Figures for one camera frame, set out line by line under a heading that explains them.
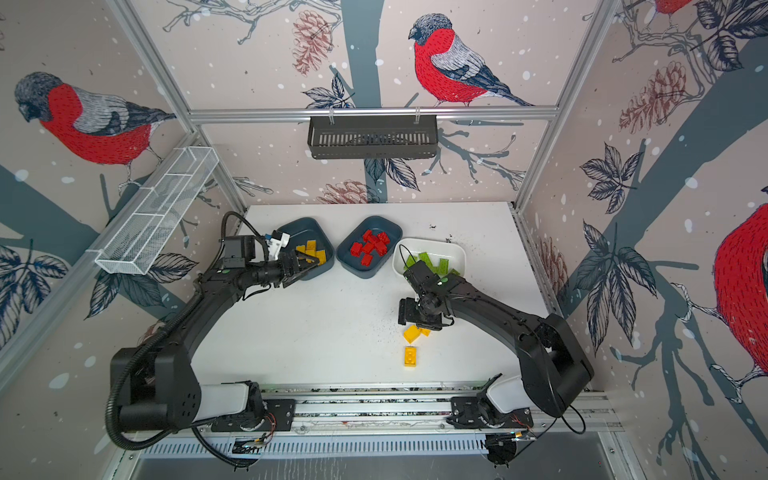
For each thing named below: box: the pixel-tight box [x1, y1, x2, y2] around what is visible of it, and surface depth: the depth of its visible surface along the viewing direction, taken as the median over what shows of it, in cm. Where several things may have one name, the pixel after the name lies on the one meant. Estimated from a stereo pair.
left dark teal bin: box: [278, 217, 334, 280], surface depth 111 cm
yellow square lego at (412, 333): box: [403, 324, 421, 344], surface depth 87 cm
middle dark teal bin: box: [336, 216, 404, 280], surface depth 109 cm
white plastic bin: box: [393, 238, 467, 277], surface depth 106 cm
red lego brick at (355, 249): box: [350, 242, 363, 258], surface depth 107 cm
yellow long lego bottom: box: [404, 346, 417, 367], surface depth 85 cm
